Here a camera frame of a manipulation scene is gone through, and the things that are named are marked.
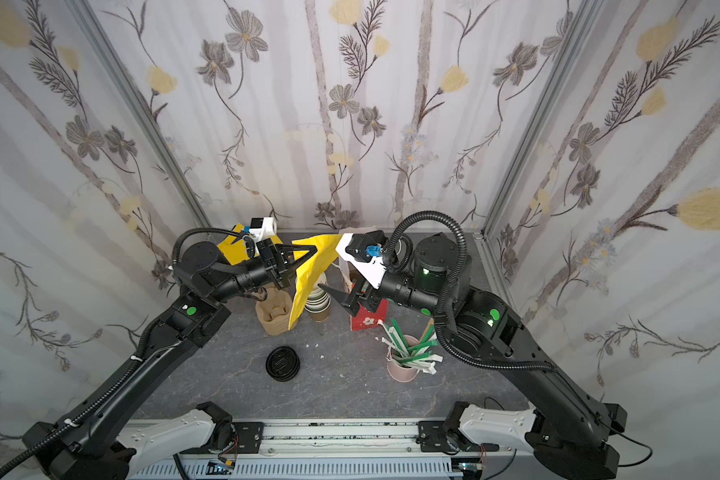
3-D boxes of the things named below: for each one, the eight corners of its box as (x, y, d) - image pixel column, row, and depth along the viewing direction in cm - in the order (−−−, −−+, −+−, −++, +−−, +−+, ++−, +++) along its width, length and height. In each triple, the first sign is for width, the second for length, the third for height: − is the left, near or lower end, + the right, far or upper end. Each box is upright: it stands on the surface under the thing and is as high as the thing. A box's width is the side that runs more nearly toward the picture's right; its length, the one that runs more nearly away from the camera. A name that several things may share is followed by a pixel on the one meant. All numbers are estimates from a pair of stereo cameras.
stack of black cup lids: (269, 381, 85) (263, 374, 80) (274, 354, 90) (269, 346, 85) (298, 381, 85) (293, 374, 80) (301, 354, 90) (298, 346, 85)
